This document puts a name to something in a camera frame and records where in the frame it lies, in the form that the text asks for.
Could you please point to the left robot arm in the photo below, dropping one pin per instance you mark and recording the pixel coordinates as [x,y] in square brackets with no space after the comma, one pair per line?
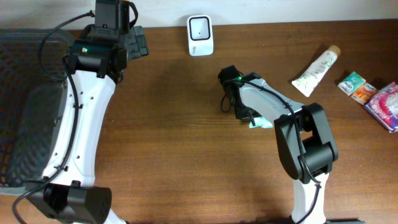
[94,65]

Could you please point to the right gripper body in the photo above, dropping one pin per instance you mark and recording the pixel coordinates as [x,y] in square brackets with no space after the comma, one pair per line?
[244,112]

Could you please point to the grey plastic basket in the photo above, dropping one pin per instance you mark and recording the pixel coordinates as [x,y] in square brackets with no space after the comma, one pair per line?
[33,95]

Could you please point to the orange small tissue pack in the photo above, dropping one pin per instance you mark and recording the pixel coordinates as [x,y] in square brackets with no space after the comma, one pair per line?
[364,93]

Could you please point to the green small tissue pack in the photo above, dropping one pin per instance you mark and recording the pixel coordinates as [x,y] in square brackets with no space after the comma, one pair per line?
[351,83]

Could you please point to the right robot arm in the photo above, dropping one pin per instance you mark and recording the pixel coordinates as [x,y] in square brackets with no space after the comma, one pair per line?
[305,143]

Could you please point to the white cream tube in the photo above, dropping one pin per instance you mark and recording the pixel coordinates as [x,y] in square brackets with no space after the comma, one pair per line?
[309,79]

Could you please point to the teal wet wipes pack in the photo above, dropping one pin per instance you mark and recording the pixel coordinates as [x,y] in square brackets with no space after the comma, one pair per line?
[260,122]

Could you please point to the red purple tissue pack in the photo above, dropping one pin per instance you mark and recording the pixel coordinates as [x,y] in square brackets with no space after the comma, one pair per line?
[383,107]

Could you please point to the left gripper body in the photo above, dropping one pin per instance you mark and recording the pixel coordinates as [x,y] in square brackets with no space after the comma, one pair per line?
[135,42]

